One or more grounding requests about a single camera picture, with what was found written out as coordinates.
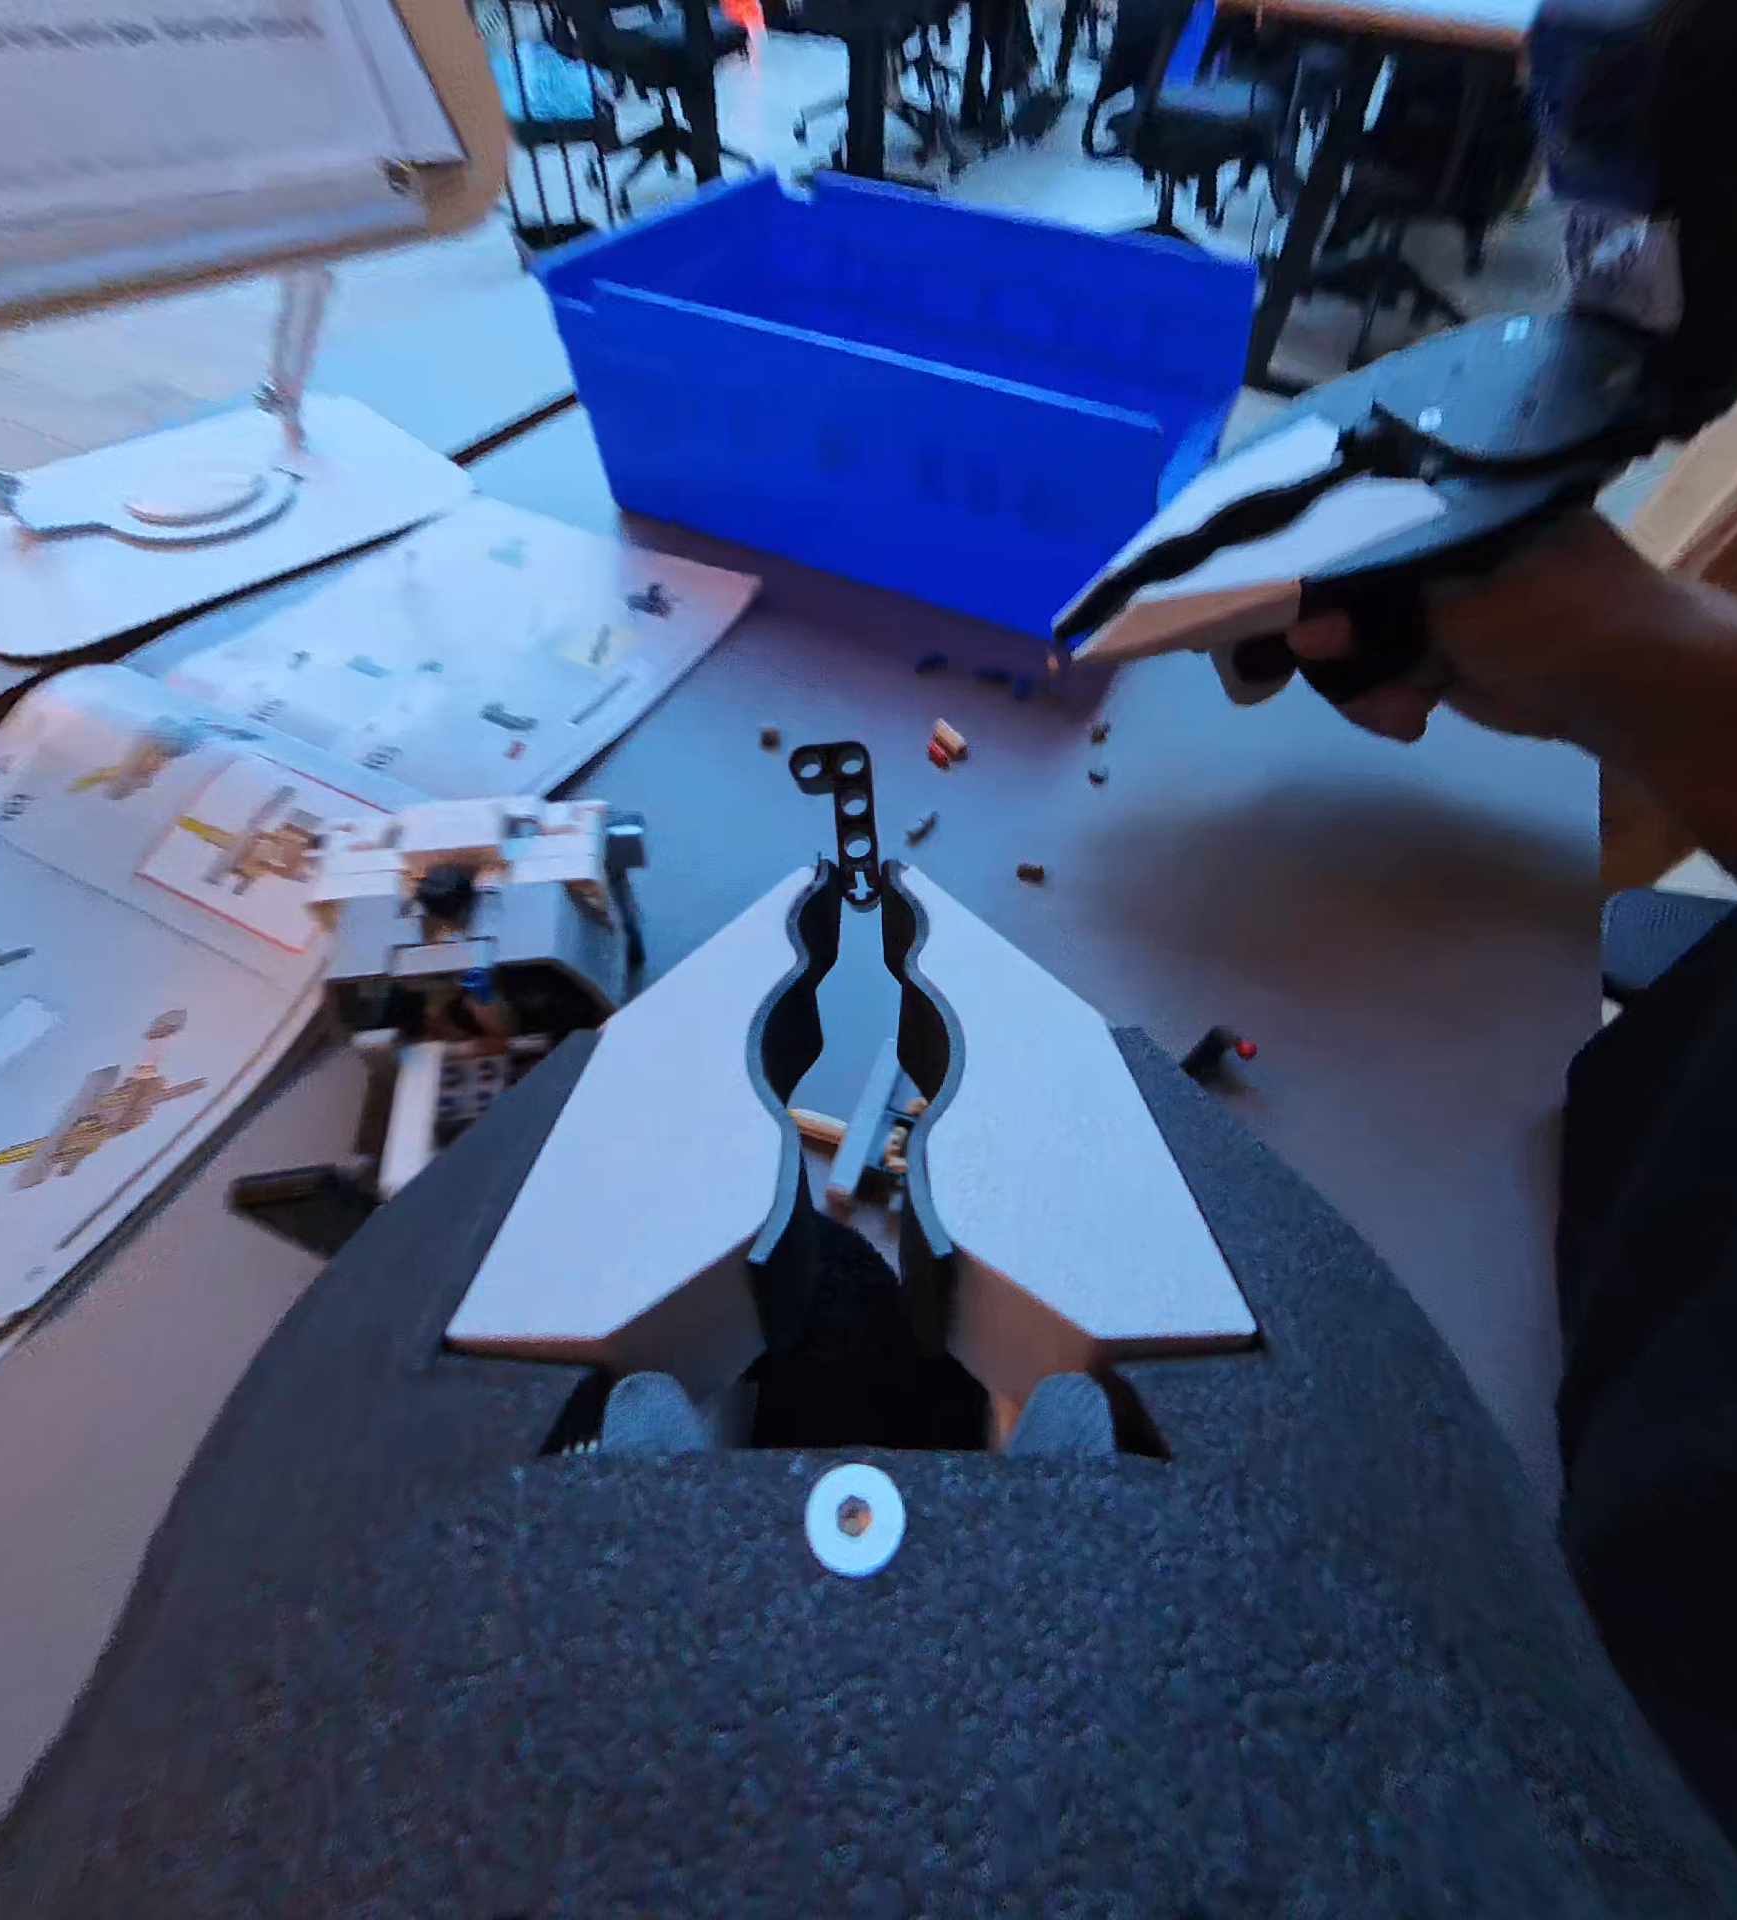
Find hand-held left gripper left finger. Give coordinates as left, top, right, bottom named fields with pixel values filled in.
left=444, top=864, right=832, bottom=1449

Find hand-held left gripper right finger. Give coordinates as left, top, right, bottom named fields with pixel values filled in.
left=868, top=864, right=1262, bottom=1449

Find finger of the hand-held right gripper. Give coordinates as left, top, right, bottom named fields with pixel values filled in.
left=1053, top=414, right=1352, bottom=644
left=1066, top=478, right=1449, bottom=672

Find small lego pins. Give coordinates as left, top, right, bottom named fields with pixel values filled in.
left=756, top=647, right=1118, bottom=891

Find black angled lego beam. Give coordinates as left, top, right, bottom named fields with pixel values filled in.
left=787, top=740, right=887, bottom=913

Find large grey lego model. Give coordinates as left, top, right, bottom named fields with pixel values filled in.
left=228, top=795, right=650, bottom=1250

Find open lego instruction booklet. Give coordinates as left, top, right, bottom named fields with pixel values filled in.
left=0, top=667, right=340, bottom=1378

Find person's right hand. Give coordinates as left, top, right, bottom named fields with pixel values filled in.
left=1289, top=509, right=1654, bottom=748

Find black office chair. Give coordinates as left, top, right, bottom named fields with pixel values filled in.
left=809, top=0, right=1095, bottom=176
left=508, top=0, right=756, bottom=249
left=1086, top=0, right=1469, bottom=338

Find blue plastic bin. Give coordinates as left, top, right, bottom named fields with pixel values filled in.
left=536, top=170, right=1262, bottom=641

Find wooden office desk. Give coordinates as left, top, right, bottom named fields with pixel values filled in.
left=1213, top=0, right=1547, bottom=392

